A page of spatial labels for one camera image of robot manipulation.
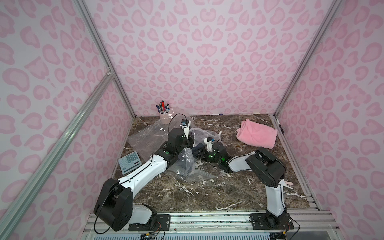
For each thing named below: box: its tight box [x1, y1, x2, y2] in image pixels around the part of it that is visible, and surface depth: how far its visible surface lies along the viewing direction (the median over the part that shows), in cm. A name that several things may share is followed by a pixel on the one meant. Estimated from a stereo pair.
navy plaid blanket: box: [192, 142, 205, 159], surface depth 88 cm
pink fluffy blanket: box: [236, 118, 278, 149], surface depth 105 cm
